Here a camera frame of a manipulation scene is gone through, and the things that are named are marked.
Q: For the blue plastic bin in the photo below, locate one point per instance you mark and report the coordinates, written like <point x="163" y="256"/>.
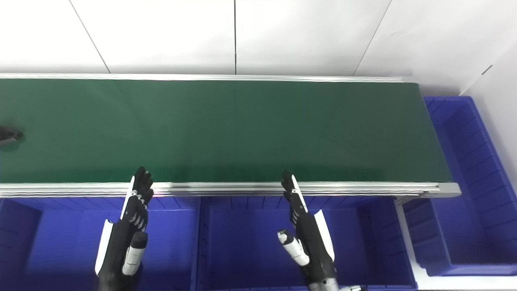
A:
<point x="60" y="242"/>
<point x="242" y="250"/>
<point x="476" y="194"/>

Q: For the black flanged metal part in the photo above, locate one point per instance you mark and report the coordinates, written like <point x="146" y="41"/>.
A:
<point x="9" y="134"/>

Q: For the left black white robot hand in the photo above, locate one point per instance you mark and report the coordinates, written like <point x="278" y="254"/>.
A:
<point x="121" y="242"/>

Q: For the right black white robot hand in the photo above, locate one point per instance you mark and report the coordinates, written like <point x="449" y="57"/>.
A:
<point x="313" y="242"/>

